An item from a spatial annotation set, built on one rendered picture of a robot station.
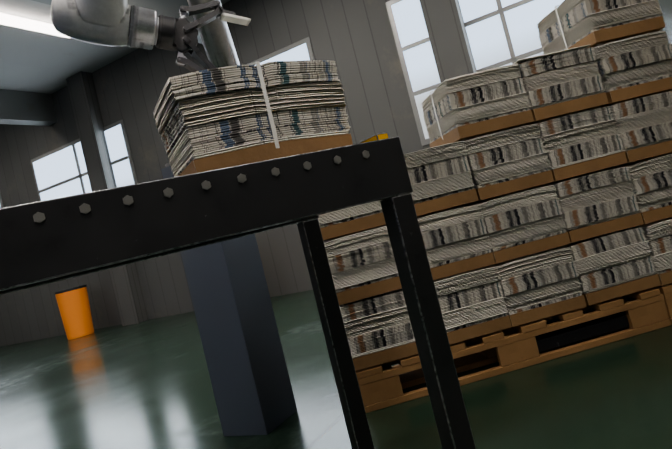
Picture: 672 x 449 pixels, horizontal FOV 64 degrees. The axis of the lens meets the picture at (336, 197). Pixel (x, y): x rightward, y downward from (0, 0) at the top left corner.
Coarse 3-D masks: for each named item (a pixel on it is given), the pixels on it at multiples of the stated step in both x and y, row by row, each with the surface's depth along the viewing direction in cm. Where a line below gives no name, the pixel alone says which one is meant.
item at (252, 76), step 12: (252, 72) 117; (264, 72) 119; (252, 84) 117; (276, 84) 119; (252, 96) 117; (276, 96) 119; (264, 108) 118; (276, 108) 119; (264, 120) 118; (276, 120) 119; (264, 132) 117; (276, 132) 118
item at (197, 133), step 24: (192, 72) 112; (216, 72) 114; (240, 72) 116; (168, 96) 114; (192, 96) 111; (216, 96) 114; (240, 96) 116; (168, 120) 124; (192, 120) 111; (216, 120) 113; (240, 120) 115; (168, 144) 130; (192, 144) 110; (216, 144) 112; (240, 144) 114
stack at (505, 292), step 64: (576, 128) 198; (448, 192) 192; (512, 192) 195; (576, 192) 197; (384, 256) 188; (448, 256) 191; (576, 256) 195; (640, 256) 197; (384, 320) 188; (448, 320) 189; (576, 320) 193; (640, 320) 196; (384, 384) 186
